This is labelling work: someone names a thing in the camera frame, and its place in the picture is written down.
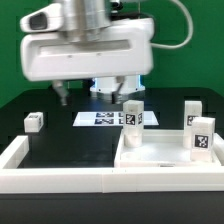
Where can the white square tabletop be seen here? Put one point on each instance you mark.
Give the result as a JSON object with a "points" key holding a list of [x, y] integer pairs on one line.
{"points": [[160, 148]]}

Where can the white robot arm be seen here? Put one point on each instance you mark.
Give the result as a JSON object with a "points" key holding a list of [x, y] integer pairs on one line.
{"points": [[77, 39]]}

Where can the white U-shaped fence wall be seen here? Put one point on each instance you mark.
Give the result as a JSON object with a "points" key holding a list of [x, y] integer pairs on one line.
{"points": [[14, 180]]}

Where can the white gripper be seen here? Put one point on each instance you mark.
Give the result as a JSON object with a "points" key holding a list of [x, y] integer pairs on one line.
{"points": [[67, 41]]}

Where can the white marker sheet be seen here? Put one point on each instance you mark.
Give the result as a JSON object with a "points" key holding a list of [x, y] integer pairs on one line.
{"points": [[87, 119]]}

